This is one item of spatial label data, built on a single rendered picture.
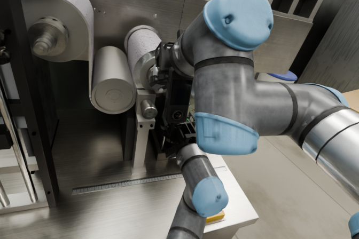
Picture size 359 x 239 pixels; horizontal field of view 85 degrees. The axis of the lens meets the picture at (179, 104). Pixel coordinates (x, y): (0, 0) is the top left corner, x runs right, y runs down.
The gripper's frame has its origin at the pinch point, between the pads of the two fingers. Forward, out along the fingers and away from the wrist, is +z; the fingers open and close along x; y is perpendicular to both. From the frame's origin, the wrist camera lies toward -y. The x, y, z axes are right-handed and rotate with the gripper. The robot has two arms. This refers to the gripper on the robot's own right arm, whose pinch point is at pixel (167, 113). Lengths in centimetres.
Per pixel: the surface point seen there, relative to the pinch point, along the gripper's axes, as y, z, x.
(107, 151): -19.1, 2.5, 19.6
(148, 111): 9.4, -11.3, 10.0
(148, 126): 2.8, -9.5, 8.8
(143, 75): 15.8, -3.5, 10.6
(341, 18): 42, 213, -380
